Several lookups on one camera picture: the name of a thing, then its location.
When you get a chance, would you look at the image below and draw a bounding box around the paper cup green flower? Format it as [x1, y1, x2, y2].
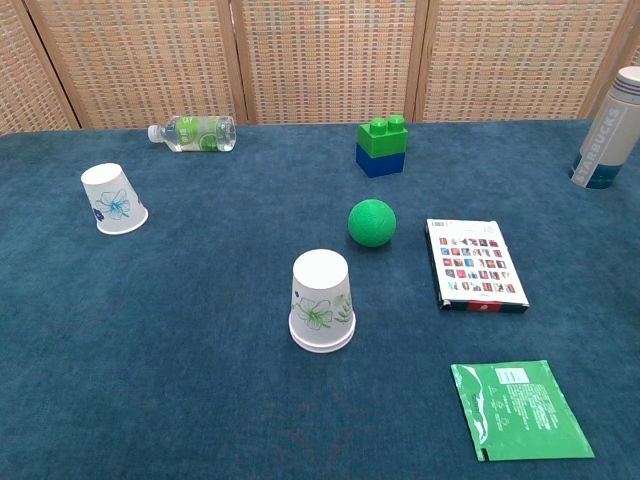
[288, 248, 357, 349]

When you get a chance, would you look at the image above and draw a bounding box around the paper cup blue round print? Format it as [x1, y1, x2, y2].
[288, 327, 357, 355]

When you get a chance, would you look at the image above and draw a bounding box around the paper cup blue flower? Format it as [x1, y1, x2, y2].
[80, 162, 150, 236]

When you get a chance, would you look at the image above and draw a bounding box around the green ball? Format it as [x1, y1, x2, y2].
[347, 198, 398, 248]

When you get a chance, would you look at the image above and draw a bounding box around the blue toy building block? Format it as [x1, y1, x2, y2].
[355, 143, 407, 179]

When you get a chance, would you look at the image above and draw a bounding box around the green toy building block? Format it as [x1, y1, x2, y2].
[356, 114, 409, 156]

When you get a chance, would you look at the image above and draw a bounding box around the blue tablecloth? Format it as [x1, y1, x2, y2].
[0, 118, 640, 480]

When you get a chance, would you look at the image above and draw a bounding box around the white box with picture grid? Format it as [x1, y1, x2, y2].
[425, 218, 530, 315]

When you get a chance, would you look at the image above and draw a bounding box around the clear bottle green label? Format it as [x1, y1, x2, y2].
[147, 114, 237, 154]

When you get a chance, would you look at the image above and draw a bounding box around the woven rattan screen panel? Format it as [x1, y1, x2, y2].
[403, 0, 633, 124]
[0, 0, 81, 137]
[228, 0, 430, 125]
[22, 0, 249, 131]
[578, 0, 640, 121]

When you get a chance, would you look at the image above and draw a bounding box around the green foil packet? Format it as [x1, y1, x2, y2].
[450, 359, 596, 463]

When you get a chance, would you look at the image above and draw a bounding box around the white Starbucks tumbler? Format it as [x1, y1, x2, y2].
[568, 65, 640, 190]

